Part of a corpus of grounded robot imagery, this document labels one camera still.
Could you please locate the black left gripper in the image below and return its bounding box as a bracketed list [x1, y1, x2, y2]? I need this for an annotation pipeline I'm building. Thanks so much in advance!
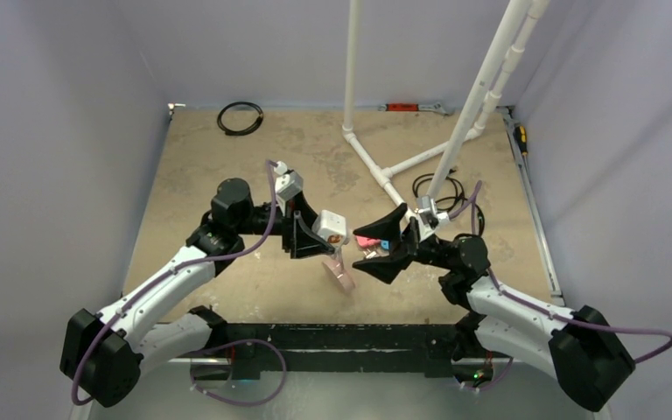
[234, 190, 333, 257]

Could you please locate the small pink brown plug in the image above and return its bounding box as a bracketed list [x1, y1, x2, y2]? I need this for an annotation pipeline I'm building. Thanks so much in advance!
[362, 248, 381, 259]

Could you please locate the pink plug adapter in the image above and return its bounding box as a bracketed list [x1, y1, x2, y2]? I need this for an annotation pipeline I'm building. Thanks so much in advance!
[354, 235, 382, 249]

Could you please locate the white cube power socket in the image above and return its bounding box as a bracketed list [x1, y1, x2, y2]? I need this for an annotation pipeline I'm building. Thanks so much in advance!
[311, 210, 350, 249]

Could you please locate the pink round socket with cord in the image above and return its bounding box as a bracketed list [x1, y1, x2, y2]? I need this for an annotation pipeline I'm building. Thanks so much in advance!
[321, 248, 356, 295]

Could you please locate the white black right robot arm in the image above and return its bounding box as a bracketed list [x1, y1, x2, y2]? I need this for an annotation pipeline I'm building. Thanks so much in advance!
[353, 204, 635, 412]

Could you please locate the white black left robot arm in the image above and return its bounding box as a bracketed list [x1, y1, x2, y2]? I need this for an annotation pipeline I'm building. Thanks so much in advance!
[59, 172, 348, 407]

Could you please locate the yellow black screwdriver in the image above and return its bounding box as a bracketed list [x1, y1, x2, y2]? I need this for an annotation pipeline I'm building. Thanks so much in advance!
[514, 124, 529, 157]

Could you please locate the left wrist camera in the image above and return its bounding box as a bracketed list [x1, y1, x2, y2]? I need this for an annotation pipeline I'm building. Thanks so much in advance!
[273, 161, 304, 207]

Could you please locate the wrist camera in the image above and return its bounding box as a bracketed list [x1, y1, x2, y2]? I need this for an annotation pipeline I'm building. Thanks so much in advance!
[273, 161, 304, 207]
[416, 195, 451, 242]

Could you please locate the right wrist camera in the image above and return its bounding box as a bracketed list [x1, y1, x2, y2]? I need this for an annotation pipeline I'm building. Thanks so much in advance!
[416, 195, 451, 242]

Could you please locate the large black coiled cable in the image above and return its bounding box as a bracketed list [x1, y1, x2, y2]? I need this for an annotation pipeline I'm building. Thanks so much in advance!
[411, 168, 487, 233]

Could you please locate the small black coiled cable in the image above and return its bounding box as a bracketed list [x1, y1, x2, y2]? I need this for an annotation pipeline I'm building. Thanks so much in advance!
[216, 101, 264, 137]

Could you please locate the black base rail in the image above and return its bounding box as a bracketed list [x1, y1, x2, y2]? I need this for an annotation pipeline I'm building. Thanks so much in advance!
[189, 306, 495, 386]

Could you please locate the red handled adjustable wrench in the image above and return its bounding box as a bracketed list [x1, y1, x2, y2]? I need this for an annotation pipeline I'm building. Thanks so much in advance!
[378, 102, 454, 116]

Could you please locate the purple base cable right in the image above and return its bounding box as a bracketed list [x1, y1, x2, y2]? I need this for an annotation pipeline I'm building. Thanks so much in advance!
[456, 350, 517, 396]

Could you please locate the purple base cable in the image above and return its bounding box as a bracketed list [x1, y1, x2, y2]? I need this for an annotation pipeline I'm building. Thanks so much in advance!
[189, 340, 287, 408]
[456, 350, 517, 396]

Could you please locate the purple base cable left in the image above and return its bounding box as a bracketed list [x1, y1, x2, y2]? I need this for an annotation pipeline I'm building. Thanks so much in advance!
[189, 340, 287, 408]

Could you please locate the white PVC pipe frame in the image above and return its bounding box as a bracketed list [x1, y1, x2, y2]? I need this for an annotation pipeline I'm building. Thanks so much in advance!
[341, 0, 550, 206]

